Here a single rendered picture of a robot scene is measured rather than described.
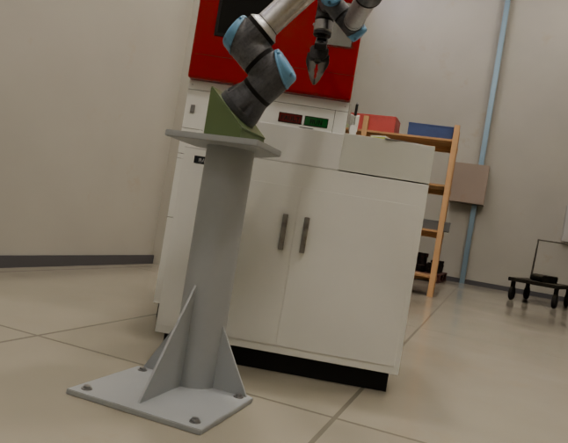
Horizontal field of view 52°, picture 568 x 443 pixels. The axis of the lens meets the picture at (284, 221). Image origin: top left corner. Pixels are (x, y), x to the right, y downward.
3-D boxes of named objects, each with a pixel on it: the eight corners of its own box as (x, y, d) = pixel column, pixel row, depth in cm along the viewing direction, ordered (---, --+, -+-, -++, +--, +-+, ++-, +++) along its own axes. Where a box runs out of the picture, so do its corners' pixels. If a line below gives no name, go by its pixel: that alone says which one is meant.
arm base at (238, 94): (237, 120, 184) (260, 99, 182) (214, 87, 189) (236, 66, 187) (258, 132, 198) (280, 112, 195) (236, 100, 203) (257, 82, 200)
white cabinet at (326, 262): (188, 324, 291) (214, 163, 291) (380, 359, 284) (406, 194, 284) (149, 352, 227) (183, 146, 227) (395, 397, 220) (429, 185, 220)
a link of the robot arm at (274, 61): (267, 105, 186) (299, 76, 182) (239, 72, 185) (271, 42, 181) (273, 104, 197) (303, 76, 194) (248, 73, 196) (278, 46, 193)
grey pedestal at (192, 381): (200, 436, 152) (250, 127, 152) (65, 394, 167) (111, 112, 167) (269, 392, 201) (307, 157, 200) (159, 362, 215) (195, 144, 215)
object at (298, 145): (204, 151, 238) (209, 117, 238) (338, 171, 233) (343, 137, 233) (199, 148, 228) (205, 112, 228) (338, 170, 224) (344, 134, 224)
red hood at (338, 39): (215, 107, 362) (231, 12, 362) (345, 127, 356) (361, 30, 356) (186, 76, 287) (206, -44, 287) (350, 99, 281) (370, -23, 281)
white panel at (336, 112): (178, 157, 295) (190, 80, 295) (337, 183, 289) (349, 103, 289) (176, 156, 292) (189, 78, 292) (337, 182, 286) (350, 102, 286)
